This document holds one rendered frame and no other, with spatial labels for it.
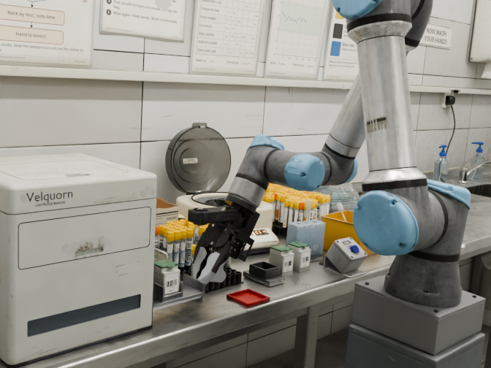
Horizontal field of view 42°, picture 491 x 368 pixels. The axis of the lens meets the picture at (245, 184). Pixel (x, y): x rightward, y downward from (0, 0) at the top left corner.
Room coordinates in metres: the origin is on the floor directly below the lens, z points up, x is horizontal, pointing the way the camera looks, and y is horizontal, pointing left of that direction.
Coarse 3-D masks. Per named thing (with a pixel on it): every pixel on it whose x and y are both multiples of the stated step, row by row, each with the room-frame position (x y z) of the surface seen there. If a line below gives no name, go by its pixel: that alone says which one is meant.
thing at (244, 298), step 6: (228, 294) 1.32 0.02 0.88; (234, 294) 1.33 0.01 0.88; (240, 294) 1.34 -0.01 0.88; (246, 294) 1.34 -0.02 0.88; (252, 294) 1.34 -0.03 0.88; (258, 294) 1.34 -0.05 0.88; (234, 300) 1.30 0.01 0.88; (240, 300) 1.29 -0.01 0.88; (246, 300) 1.31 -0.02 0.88; (252, 300) 1.31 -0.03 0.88; (258, 300) 1.30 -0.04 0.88; (264, 300) 1.31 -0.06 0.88; (246, 306) 1.27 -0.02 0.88
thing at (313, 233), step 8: (288, 224) 1.64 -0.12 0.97; (296, 224) 1.63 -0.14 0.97; (304, 224) 1.63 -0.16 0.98; (312, 224) 1.64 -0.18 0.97; (320, 224) 1.66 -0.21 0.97; (288, 232) 1.63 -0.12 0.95; (296, 232) 1.61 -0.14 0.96; (304, 232) 1.62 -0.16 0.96; (312, 232) 1.64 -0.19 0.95; (320, 232) 1.66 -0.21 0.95; (288, 240) 1.63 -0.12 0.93; (296, 240) 1.61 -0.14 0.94; (304, 240) 1.62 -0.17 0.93; (312, 240) 1.64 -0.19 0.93; (320, 240) 1.66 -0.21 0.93; (312, 248) 1.64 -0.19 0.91; (320, 248) 1.66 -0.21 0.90; (312, 256) 1.64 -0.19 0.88; (320, 256) 1.65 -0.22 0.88
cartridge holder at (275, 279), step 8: (256, 264) 1.47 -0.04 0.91; (264, 264) 1.48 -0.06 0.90; (272, 264) 1.47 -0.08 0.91; (248, 272) 1.46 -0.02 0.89; (256, 272) 1.44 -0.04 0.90; (264, 272) 1.42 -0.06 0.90; (272, 272) 1.43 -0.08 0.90; (256, 280) 1.43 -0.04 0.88; (264, 280) 1.42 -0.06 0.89; (272, 280) 1.41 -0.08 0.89; (280, 280) 1.43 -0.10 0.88
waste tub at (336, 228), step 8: (328, 216) 1.77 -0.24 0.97; (336, 216) 1.80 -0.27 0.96; (352, 216) 1.83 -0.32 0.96; (328, 224) 1.73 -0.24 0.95; (336, 224) 1.72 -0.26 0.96; (344, 224) 1.70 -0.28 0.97; (352, 224) 1.68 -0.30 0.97; (328, 232) 1.73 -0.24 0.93; (336, 232) 1.71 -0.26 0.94; (344, 232) 1.70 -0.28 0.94; (352, 232) 1.68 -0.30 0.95; (328, 240) 1.73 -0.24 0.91; (328, 248) 1.73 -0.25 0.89; (368, 256) 1.71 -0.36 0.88
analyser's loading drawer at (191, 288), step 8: (184, 280) 1.28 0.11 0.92; (192, 280) 1.26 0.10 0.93; (200, 280) 1.25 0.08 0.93; (160, 288) 1.17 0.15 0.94; (184, 288) 1.25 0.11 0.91; (192, 288) 1.25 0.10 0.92; (200, 288) 1.24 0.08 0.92; (160, 296) 1.17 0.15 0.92; (168, 296) 1.18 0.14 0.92; (176, 296) 1.19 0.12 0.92; (184, 296) 1.20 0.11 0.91; (192, 296) 1.21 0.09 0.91; (200, 296) 1.23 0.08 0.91; (160, 304) 1.16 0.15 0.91; (168, 304) 1.18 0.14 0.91
